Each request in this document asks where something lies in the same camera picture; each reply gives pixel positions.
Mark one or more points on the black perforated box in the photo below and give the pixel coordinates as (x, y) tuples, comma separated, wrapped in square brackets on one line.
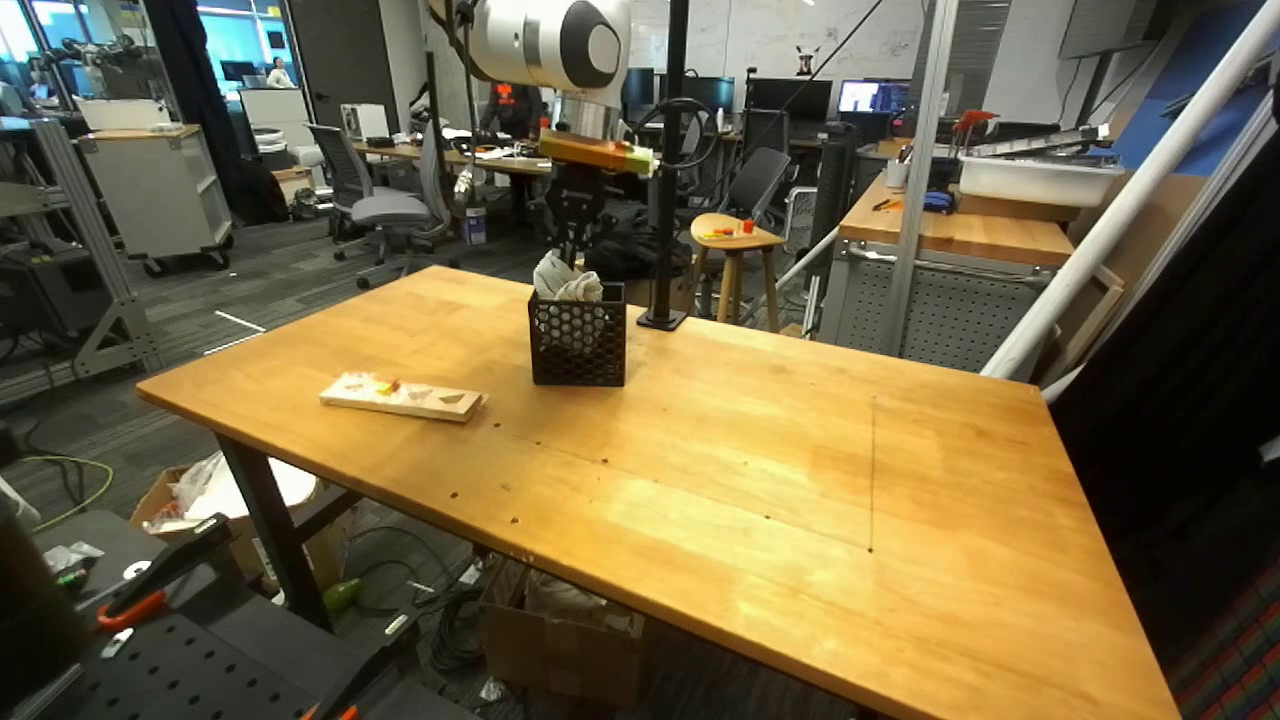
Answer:
[(578, 344)]

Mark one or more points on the flat cardboard box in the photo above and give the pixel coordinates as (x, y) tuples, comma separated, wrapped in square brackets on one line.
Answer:
[(561, 654)]

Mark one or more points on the multicoloured striped backdrop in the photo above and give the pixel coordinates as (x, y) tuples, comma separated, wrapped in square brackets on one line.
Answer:
[(1240, 654)]

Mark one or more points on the grey metal pole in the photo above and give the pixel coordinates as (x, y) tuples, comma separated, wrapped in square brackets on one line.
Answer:
[(923, 173)]

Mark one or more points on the wooden top workbench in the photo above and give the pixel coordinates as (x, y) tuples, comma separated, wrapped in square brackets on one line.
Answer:
[(963, 232)]

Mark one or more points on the black curtain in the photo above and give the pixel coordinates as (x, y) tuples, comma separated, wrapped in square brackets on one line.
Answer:
[(1174, 443)]

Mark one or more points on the small cardboard box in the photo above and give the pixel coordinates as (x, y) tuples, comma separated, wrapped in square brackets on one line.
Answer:
[(166, 506)]

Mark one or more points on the computer monitor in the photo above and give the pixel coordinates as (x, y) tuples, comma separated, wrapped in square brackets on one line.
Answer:
[(873, 97)]

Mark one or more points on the red yellow puzzle piece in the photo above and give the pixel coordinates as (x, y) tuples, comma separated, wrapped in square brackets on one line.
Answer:
[(391, 390)]

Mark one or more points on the round wooden stool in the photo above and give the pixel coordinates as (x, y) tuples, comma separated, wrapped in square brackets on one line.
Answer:
[(733, 238)]

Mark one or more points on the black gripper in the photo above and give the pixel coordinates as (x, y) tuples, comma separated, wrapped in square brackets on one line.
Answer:
[(578, 196)]

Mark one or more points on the white plastic bag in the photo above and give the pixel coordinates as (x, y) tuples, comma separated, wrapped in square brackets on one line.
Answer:
[(235, 485)]

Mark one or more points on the dark mesh office chair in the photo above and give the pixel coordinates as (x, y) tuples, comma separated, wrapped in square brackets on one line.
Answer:
[(756, 181)]

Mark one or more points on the white tub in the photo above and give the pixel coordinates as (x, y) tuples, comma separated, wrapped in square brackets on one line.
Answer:
[(1040, 173)]

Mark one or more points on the standing person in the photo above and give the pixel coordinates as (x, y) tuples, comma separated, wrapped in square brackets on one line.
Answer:
[(515, 105)]

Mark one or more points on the white towel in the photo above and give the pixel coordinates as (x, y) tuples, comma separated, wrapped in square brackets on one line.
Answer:
[(566, 282)]

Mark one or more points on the white pipe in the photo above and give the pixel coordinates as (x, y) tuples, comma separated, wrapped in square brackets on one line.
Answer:
[(1133, 187), (1174, 232)]

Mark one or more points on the grey office chair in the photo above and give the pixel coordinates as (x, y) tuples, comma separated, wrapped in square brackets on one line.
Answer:
[(381, 204)]

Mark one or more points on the grey metal frame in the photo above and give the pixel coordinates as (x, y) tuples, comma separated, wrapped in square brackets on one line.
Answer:
[(95, 266)]

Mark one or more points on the black table leg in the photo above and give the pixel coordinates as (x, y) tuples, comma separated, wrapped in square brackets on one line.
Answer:
[(272, 534)]

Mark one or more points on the wooden puzzle board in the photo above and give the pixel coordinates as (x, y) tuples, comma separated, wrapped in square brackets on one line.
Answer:
[(400, 394)]

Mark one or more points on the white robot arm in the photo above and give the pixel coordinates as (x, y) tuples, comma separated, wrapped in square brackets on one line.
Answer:
[(532, 42)]

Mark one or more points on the white wheeled cabinet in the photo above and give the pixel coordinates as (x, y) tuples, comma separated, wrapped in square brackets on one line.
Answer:
[(152, 195)]

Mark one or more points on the black perforated plate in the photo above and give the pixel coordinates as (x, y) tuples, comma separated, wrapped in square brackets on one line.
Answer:
[(226, 664)]

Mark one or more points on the long office desk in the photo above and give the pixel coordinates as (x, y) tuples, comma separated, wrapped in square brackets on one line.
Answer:
[(494, 161)]

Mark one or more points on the blue board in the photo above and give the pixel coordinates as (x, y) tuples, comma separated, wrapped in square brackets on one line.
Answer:
[(1174, 53)]

